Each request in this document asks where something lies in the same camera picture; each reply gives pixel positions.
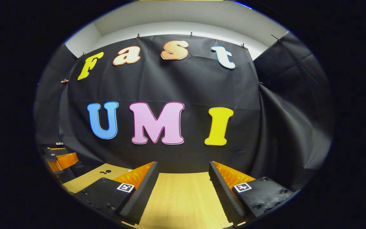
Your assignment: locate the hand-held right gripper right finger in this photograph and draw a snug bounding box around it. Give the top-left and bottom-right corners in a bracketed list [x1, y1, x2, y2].
[208, 161, 295, 224]

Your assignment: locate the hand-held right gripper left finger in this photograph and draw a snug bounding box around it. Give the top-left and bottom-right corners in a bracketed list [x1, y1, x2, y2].
[75, 161, 159, 225]

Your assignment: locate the wooden desktop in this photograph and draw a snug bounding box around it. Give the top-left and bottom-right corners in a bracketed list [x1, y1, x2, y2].
[62, 163, 247, 229]

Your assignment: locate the black backdrop cloth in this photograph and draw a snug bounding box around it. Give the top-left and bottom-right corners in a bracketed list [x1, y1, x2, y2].
[34, 32, 334, 191]

